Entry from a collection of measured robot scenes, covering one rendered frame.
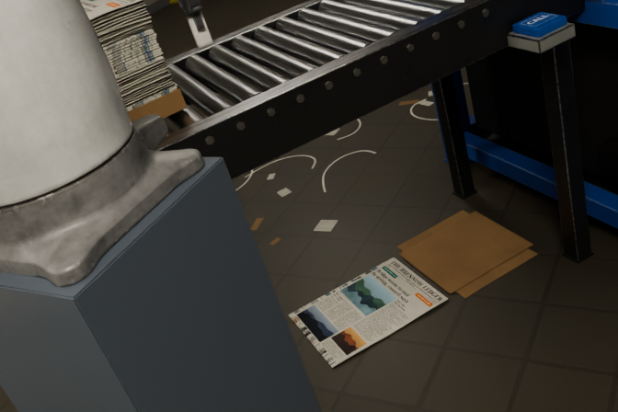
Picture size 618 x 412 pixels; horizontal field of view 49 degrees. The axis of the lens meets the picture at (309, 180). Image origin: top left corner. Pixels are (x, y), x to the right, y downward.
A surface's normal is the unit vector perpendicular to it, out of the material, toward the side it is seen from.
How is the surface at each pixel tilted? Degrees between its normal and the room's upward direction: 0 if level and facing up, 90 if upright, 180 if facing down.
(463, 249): 0
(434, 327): 0
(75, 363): 90
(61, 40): 87
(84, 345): 90
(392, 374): 0
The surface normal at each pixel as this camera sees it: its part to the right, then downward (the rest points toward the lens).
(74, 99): 0.79, 0.11
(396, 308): -0.30, -0.84
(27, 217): 0.06, 0.39
